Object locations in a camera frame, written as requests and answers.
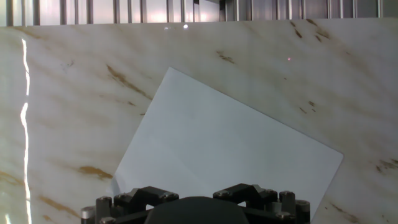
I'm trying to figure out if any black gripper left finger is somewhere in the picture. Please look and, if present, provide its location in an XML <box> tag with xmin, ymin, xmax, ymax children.
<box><xmin>80</xmin><ymin>185</ymin><xmax>180</xmax><ymax>224</ymax></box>

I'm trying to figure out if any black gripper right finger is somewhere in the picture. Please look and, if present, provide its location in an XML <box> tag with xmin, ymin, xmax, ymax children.
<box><xmin>213</xmin><ymin>183</ymin><xmax>311</xmax><ymax>224</ymax></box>

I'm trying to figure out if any white paper sheet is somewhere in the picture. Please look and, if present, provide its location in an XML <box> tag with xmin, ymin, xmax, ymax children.
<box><xmin>107</xmin><ymin>67</ymin><xmax>345</xmax><ymax>220</ymax></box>

